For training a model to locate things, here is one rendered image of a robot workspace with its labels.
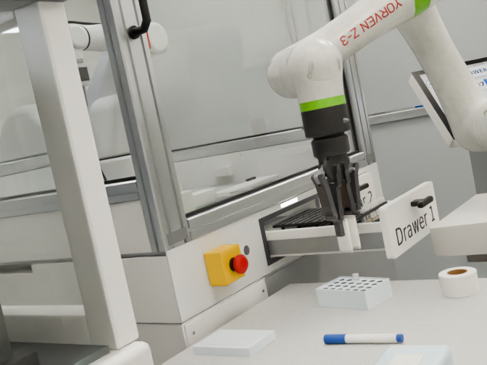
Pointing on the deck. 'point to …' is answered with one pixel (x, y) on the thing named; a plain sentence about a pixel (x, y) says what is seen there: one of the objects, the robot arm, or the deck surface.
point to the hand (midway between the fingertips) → (347, 234)
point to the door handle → (142, 21)
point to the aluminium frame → (151, 99)
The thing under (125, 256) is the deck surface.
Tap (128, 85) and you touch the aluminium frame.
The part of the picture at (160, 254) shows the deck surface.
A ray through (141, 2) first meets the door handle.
